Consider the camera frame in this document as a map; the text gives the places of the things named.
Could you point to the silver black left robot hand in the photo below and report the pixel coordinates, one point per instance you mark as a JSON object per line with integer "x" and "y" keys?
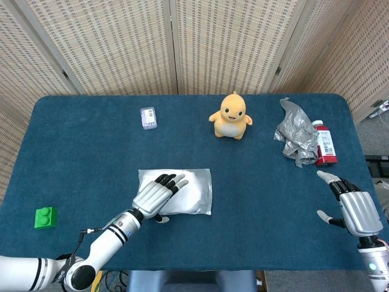
{"x": 152, "y": 194}

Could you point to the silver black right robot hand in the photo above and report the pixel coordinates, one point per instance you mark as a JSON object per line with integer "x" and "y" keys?
{"x": 360, "y": 213}

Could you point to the frosted translucent plastic bag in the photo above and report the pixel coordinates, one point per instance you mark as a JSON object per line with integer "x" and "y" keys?
{"x": 194, "y": 188}

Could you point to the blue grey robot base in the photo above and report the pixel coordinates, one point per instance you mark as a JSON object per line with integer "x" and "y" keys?
{"x": 188, "y": 283}

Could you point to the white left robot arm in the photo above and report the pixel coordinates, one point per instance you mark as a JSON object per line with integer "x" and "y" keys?
{"x": 103, "y": 240}

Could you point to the grey bag on floor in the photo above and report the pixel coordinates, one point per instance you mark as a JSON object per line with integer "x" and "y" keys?
{"x": 383, "y": 194}

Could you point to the crumpled grey plastic bag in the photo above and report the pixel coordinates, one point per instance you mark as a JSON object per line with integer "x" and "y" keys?
{"x": 294, "y": 130}

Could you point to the black equipment case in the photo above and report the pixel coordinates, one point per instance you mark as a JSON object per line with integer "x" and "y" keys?
{"x": 378, "y": 165}

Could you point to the blue felt tablecloth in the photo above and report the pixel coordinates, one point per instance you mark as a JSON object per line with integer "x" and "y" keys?
{"x": 91, "y": 152}

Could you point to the red juice bottle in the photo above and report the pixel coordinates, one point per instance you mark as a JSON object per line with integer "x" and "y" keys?
{"x": 327, "y": 146}

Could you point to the small purple clear case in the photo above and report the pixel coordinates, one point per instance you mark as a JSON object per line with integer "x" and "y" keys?
{"x": 149, "y": 118}

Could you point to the orange plush dinosaur toy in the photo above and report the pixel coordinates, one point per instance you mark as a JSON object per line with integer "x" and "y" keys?
{"x": 229, "y": 121}

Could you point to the green toy building brick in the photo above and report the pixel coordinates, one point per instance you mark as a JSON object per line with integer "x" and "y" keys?
{"x": 45, "y": 218}

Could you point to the white power strip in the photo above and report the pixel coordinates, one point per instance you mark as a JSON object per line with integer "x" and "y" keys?
{"x": 383, "y": 106}

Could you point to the woven beige folding screen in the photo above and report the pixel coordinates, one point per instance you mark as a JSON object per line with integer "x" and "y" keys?
{"x": 121, "y": 45}

